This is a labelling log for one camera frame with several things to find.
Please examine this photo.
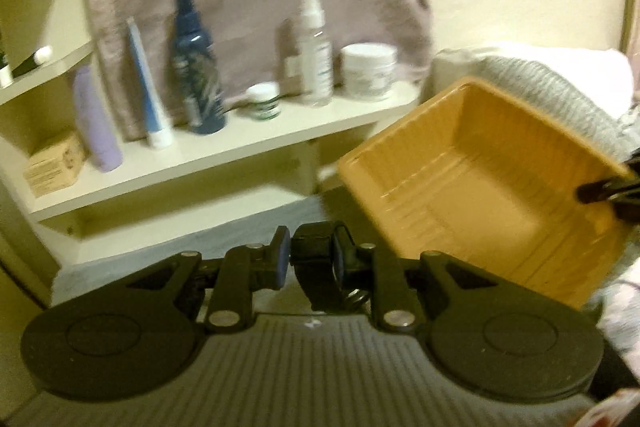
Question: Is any clear spray bottle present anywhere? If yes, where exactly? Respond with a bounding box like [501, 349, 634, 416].
[297, 0, 335, 106]

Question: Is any white folded cloth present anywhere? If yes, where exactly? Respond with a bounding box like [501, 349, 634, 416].
[480, 42, 636, 118]

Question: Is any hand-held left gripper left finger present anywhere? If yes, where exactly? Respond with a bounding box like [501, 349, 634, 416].
[125, 227, 292, 333]

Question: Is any grey knitted cloth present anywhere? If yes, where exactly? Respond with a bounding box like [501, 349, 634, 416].
[480, 57, 631, 162]

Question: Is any black tube with white cap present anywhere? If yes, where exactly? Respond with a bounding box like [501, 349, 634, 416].
[11, 46, 53, 78]

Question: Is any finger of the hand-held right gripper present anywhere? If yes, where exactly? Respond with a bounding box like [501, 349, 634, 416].
[576, 147, 640, 225]

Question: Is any red and white packet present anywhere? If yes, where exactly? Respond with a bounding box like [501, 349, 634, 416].
[592, 387, 640, 427]

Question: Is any white cream jar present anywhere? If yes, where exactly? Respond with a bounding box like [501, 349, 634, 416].
[341, 43, 398, 102]

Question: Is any blue and white tube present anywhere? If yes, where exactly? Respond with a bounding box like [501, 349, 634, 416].
[125, 17, 174, 149]

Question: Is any brown cardboard box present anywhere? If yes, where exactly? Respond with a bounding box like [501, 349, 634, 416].
[24, 132, 88, 198]

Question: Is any lilac plastic bottle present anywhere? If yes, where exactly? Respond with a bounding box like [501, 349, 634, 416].
[72, 66, 123, 172]

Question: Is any small green-label jar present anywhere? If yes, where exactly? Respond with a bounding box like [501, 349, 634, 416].
[245, 82, 282, 122]

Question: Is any dark blue bottle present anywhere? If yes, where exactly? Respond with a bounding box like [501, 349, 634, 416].
[170, 0, 227, 135]

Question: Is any white shelf unit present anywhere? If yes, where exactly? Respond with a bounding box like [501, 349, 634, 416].
[0, 0, 423, 265]

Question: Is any orange plastic tray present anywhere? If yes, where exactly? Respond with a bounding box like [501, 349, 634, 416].
[337, 76, 638, 310]

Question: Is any black wristwatch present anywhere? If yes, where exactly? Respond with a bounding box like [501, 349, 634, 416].
[290, 221, 368, 313]

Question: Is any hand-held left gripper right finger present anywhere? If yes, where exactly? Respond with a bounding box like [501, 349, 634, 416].
[332, 224, 501, 333]

